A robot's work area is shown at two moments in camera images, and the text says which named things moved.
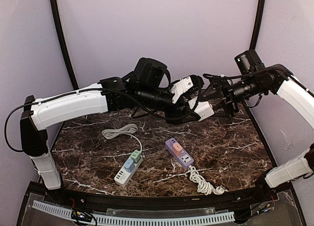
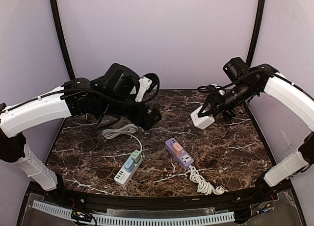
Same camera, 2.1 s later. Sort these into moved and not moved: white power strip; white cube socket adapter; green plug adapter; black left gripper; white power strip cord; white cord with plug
Moved: white cube socket adapter; black left gripper
Not moved: white power strip cord; white power strip; green plug adapter; white cord with plug
